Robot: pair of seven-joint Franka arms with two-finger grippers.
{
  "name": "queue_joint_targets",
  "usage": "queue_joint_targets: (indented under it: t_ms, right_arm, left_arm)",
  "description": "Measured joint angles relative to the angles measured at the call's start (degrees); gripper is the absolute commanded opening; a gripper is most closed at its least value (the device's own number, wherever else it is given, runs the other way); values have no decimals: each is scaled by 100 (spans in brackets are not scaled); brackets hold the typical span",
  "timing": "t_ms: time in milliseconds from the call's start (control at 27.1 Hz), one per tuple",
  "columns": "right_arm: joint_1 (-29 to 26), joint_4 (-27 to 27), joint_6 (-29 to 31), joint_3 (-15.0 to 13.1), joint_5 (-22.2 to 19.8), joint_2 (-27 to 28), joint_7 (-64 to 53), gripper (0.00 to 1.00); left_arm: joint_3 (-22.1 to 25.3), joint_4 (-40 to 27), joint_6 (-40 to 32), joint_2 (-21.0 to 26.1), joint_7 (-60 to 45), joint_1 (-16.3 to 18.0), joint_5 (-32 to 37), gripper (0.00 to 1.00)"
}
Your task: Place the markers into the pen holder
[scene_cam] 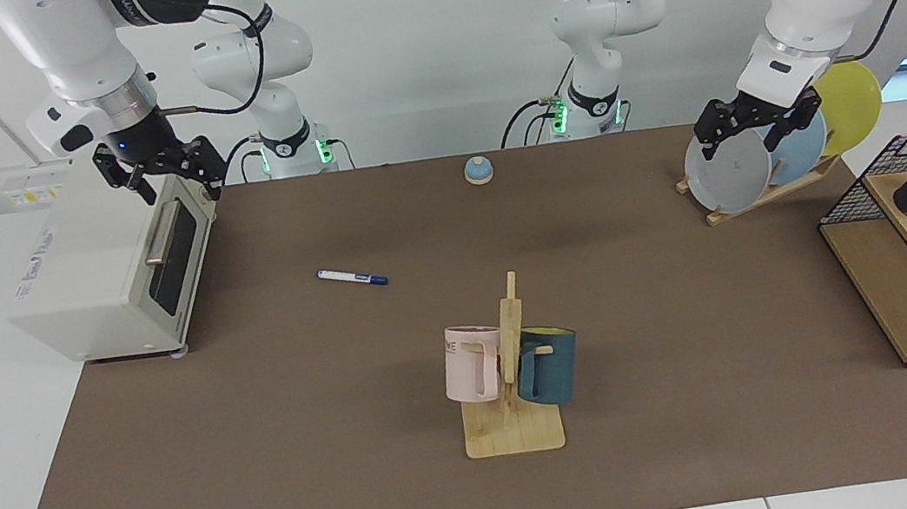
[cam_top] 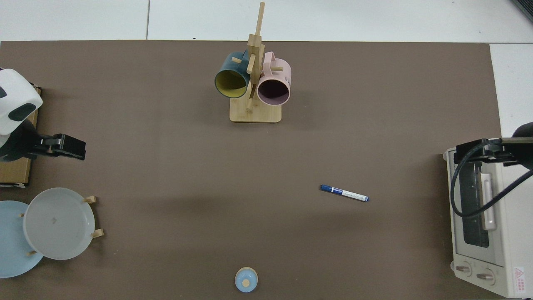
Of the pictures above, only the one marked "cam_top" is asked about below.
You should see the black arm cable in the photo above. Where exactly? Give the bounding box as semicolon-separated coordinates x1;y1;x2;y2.
450;142;533;219

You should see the grey plate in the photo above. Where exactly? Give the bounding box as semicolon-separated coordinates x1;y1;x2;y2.
23;187;95;261

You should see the wire basket with wooden floor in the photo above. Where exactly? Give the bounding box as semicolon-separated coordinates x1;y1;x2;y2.
0;85;42;188

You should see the pink cup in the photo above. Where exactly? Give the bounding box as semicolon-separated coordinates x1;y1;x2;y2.
256;51;291;106

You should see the pale toaster oven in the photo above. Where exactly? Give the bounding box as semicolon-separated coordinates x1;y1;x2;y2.
443;137;533;298

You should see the blue and white marker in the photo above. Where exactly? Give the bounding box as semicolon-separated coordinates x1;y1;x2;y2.
320;184;370;203

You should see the dark teal cup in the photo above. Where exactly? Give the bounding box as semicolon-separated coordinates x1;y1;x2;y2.
214;51;251;99

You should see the wooden plate rack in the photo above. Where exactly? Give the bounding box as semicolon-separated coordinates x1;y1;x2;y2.
19;195;105;256

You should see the small blue round thing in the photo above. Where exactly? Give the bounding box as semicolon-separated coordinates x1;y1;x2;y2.
234;267;259;293

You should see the wooden cup stand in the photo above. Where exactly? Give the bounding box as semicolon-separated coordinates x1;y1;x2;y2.
230;2;283;123

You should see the brown table cloth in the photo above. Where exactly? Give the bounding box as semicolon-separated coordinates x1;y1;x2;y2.
0;40;502;300

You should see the dark ribbed object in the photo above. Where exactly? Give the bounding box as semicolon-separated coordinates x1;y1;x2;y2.
511;0;533;23

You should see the light blue plate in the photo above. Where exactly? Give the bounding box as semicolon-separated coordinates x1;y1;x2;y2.
0;201;44;278

